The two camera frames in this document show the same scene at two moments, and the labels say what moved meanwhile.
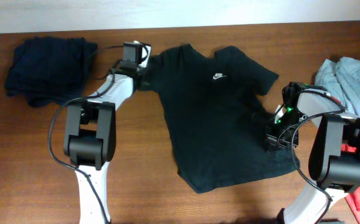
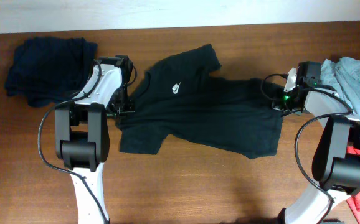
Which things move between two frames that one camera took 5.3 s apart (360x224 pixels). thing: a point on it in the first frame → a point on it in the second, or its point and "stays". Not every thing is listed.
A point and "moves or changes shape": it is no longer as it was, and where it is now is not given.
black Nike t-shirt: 219,127 moves or changes shape
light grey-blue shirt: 355,81 stays
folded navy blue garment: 48,71 stays
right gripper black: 273,139 → 279,106
